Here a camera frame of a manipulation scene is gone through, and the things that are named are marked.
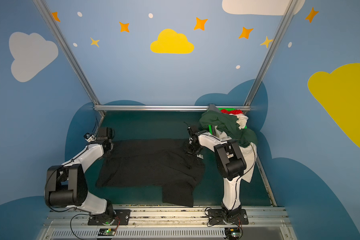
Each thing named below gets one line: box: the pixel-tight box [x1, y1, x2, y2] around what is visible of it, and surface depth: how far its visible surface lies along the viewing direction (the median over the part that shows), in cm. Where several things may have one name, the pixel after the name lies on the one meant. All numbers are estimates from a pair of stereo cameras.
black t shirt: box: [95, 139, 205, 207], surface depth 92 cm
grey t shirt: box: [208, 103, 222, 114], surface depth 114 cm
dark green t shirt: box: [199, 110, 258, 148], surface depth 104 cm
